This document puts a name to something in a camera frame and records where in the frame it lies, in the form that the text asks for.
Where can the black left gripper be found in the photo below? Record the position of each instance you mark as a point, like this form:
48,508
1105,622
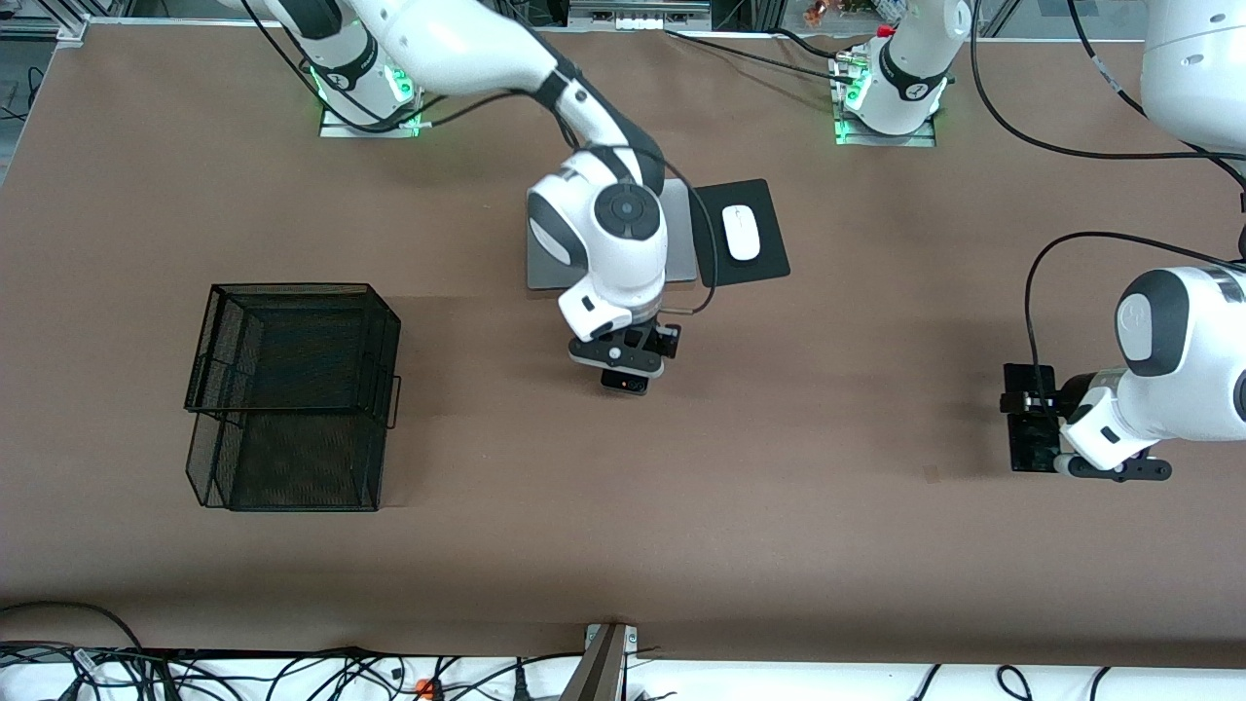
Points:
1065,394

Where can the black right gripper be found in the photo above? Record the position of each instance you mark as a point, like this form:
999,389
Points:
666,340

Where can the black slab smartphone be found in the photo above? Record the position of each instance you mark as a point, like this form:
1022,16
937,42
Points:
1034,448

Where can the dark flip phone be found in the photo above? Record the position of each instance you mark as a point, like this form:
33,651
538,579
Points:
623,384

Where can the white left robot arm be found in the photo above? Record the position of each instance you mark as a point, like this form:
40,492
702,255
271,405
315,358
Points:
1188,370

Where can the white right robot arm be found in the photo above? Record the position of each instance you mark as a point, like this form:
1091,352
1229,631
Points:
458,39

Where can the silver closed laptop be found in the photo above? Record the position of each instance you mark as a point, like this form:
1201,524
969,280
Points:
681,234

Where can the black mouse pad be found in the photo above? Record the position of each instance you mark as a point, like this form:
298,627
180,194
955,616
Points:
769,263

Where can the white computer mouse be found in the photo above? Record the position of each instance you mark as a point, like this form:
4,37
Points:
742,234

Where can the grey metal mounting plate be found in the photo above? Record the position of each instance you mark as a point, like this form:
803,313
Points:
370,130
886,141

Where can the silver rack device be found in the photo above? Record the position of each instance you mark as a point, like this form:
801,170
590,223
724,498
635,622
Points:
638,12

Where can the black mesh two-tier tray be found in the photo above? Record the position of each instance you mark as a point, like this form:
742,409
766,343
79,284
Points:
292,458

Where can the metal camera post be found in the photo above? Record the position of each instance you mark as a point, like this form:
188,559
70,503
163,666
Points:
599,667

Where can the aluminium frame corner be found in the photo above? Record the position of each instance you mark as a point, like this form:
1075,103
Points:
73,29

